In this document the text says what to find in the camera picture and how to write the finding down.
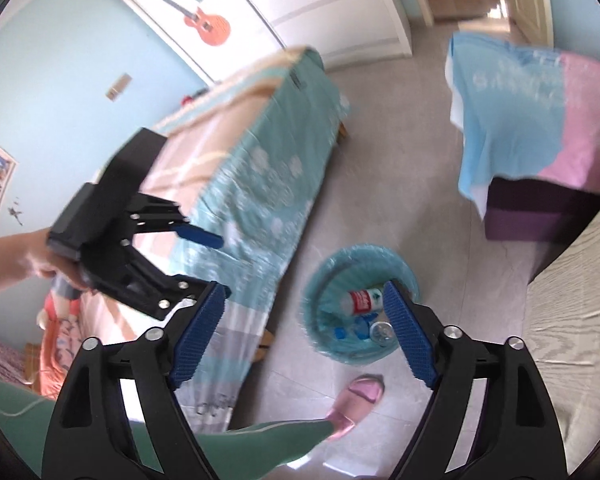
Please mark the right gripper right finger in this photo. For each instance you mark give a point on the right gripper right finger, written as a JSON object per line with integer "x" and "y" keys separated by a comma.
{"x": 517, "y": 436}

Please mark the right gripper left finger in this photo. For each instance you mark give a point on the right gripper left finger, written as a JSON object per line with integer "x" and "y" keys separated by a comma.
{"x": 90, "y": 435}

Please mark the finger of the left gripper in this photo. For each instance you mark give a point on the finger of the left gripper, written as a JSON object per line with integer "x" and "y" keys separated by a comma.
{"x": 152, "y": 214}
{"x": 129, "y": 277}

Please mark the teal lined trash bin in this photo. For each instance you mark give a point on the teal lined trash bin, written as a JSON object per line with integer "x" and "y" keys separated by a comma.
{"x": 353, "y": 340}

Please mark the person's left hand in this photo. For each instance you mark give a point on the person's left hand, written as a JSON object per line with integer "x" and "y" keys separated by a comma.
{"x": 46, "y": 264}

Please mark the green trouser leg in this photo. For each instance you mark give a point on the green trouser leg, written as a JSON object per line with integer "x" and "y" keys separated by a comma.
{"x": 249, "y": 453}

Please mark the bed with teal sheet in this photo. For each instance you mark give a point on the bed with teal sheet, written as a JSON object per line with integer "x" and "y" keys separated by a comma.
{"x": 245, "y": 161}

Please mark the beige wooden desk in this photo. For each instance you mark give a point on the beige wooden desk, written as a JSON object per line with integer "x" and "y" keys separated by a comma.
{"x": 562, "y": 330}

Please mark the pink slipper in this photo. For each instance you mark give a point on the pink slipper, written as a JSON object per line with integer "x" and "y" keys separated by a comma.
{"x": 354, "y": 403}

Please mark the white door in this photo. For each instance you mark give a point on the white door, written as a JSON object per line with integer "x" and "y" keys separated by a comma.
{"x": 343, "y": 32}

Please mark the red label plastic bottle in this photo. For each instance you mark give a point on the red label plastic bottle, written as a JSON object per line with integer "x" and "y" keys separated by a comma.
{"x": 361, "y": 302}

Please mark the purple storage ottoman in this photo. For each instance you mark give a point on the purple storage ottoman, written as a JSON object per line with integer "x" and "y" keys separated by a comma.
{"x": 532, "y": 210}

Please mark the blue pink cloth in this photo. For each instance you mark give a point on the blue pink cloth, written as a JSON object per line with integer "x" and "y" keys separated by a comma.
{"x": 525, "y": 112}

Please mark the orange guitar wall sticker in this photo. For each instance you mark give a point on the orange guitar wall sticker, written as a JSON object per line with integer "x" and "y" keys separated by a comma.
{"x": 212, "y": 29}

